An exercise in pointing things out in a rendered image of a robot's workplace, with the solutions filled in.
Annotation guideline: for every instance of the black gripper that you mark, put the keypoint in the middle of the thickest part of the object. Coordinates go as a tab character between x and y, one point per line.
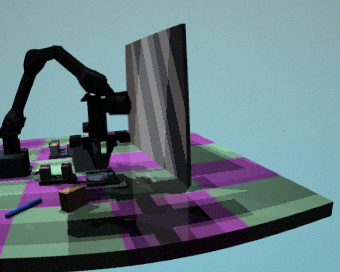
98	129

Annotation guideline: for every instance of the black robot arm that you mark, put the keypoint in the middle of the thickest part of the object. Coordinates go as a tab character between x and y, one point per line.
114	103

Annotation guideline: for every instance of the blue rod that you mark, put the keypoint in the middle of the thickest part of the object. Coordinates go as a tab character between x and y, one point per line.
24	207

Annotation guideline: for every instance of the dark grey flat panel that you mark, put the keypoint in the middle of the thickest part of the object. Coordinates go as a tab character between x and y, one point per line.
158	86

